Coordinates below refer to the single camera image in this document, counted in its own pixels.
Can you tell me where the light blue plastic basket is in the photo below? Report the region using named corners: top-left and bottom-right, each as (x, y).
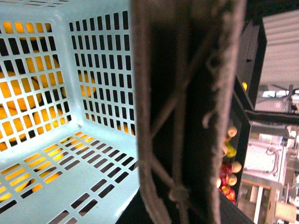
top-left (0, 0), bottom-right (139, 224)

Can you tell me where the brown basket handle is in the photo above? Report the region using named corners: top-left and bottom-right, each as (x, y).
top-left (130, 0), bottom-right (246, 224)

